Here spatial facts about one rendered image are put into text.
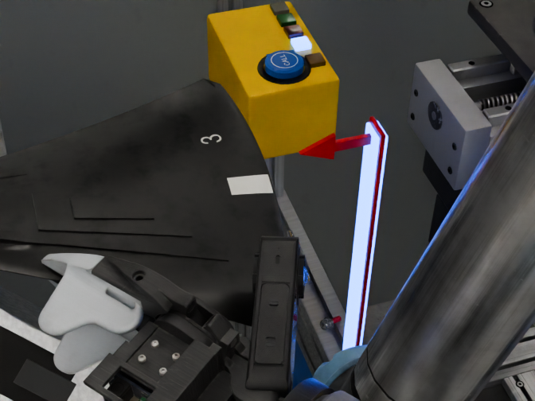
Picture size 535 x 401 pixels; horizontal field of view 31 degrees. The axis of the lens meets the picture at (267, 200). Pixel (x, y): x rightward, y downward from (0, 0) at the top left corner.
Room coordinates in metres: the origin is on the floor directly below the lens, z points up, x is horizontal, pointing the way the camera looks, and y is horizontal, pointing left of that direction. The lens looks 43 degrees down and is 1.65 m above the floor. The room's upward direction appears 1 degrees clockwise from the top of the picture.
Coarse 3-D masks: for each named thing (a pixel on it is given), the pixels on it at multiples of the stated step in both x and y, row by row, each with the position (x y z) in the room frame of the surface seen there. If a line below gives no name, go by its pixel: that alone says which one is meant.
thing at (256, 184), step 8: (248, 176) 0.53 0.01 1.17; (256, 176) 0.54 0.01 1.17; (264, 176) 0.54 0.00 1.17; (232, 184) 0.52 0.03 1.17; (240, 184) 0.53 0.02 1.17; (248, 184) 0.53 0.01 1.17; (256, 184) 0.53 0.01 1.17; (264, 184) 0.53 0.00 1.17; (232, 192) 0.52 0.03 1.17; (240, 192) 0.52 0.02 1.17; (248, 192) 0.52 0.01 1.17; (256, 192) 0.52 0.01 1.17; (264, 192) 0.52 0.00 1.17; (272, 192) 0.52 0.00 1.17
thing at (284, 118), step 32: (224, 32) 0.88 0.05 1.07; (256, 32) 0.88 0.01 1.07; (224, 64) 0.85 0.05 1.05; (256, 64) 0.82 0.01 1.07; (256, 96) 0.77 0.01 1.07; (288, 96) 0.78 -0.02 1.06; (320, 96) 0.79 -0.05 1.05; (256, 128) 0.77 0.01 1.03; (288, 128) 0.78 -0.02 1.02; (320, 128) 0.79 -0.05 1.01
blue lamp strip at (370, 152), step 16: (368, 128) 0.58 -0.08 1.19; (368, 160) 0.57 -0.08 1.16; (368, 176) 0.57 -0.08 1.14; (368, 192) 0.57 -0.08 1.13; (368, 208) 0.56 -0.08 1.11; (368, 224) 0.56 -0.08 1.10; (352, 272) 0.58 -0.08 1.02; (352, 288) 0.58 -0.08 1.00; (352, 304) 0.57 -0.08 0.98; (352, 320) 0.57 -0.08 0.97; (352, 336) 0.57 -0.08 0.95
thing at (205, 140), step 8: (216, 128) 0.58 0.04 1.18; (192, 136) 0.57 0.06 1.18; (200, 136) 0.57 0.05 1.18; (208, 136) 0.57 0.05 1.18; (216, 136) 0.57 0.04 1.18; (224, 136) 0.57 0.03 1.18; (200, 144) 0.56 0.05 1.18; (208, 144) 0.56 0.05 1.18; (216, 144) 0.56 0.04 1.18; (224, 144) 0.56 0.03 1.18
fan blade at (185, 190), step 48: (192, 96) 0.61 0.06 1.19; (48, 144) 0.56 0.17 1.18; (96, 144) 0.55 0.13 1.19; (144, 144) 0.56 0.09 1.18; (192, 144) 0.56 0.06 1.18; (240, 144) 0.56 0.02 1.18; (0, 192) 0.49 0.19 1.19; (48, 192) 0.50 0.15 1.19; (96, 192) 0.50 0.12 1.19; (144, 192) 0.50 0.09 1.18; (192, 192) 0.51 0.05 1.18; (0, 240) 0.44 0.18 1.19; (48, 240) 0.45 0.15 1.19; (96, 240) 0.46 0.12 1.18; (144, 240) 0.46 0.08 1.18; (192, 240) 0.47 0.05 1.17; (240, 240) 0.48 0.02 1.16; (192, 288) 0.43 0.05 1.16; (240, 288) 0.44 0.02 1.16
